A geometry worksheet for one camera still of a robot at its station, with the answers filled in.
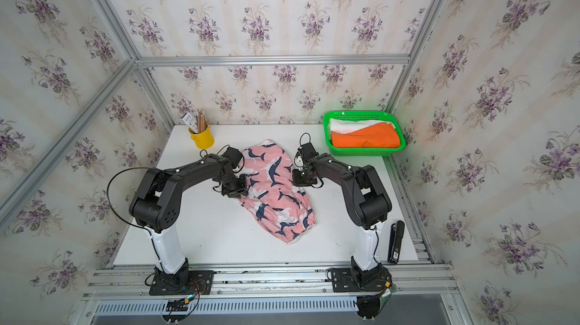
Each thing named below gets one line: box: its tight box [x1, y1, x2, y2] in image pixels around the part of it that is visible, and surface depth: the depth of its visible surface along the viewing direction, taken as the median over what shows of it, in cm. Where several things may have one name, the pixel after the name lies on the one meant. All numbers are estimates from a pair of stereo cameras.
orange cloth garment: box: [330, 122, 401, 149], surface depth 107 cm
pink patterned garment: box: [239, 139, 317, 245], surface depth 92 cm
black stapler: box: [387, 219, 406, 265], surface depth 80 cm
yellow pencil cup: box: [188, 121, 215, 150], surface depth 107 cm
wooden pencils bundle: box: [195, 108, 208, 134], surface depth 106 cm
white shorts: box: [328, 117, 396, 135], surface depth 113 cm
